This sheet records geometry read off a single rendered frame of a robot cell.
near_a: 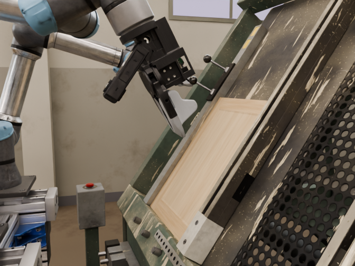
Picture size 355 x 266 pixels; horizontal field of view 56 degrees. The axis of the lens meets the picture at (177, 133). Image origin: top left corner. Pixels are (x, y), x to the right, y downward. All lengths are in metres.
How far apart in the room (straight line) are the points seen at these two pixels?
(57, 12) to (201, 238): 0.70
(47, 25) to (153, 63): 0.19
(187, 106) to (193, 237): 0.49
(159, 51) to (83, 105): 3.38
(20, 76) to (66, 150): 2.64
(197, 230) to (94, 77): 3.14
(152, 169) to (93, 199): 0.32
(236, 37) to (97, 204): 1.09
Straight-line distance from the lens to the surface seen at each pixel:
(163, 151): 1.67
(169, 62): 0.58
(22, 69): 1.45
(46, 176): 3.93
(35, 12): 0.61
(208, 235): 1.01
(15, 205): 1.35
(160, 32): 0.60
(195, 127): 1.45
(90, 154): 4.03
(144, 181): 1.68
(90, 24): 0.72
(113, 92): 0.58
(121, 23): 0.58
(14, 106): 1.45
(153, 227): 1.27
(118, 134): 4.00
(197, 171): 1.27
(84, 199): 1.58
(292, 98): 1.06
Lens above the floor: 1.40
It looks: 8 degrees down
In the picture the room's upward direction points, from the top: straight up
